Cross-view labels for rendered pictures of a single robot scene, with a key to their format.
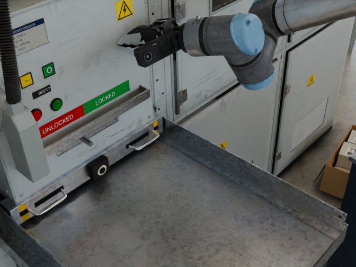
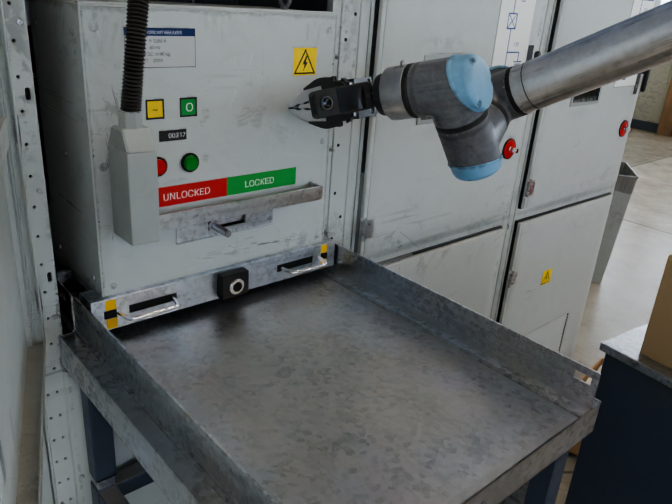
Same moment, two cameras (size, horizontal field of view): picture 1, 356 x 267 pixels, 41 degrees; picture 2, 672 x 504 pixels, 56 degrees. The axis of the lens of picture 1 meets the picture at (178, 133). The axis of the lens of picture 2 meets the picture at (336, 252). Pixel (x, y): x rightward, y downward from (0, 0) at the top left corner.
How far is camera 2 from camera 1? 0.36 m
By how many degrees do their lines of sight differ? 15
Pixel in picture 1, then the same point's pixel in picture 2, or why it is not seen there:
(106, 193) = (237, 320)
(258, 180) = (464, 331)
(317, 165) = not seen: hidden behind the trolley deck
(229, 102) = (430, 265)
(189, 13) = not seen: hidden behind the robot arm
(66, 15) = (226, 37)
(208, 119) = not seen: hidden behind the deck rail
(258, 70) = (479, 143)
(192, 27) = (393, 71)
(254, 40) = (478, 87)
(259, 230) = (460, 389)
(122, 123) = (277, 230)
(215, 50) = (422, 101)
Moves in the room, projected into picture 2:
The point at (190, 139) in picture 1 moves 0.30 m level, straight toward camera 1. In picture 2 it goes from (371, 274) to (359, 348)
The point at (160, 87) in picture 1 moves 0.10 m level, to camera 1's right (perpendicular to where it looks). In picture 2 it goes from (337, 205) to (381, 209)
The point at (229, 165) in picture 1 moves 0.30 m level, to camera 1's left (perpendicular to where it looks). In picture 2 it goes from (422, 309) to (271, 294)
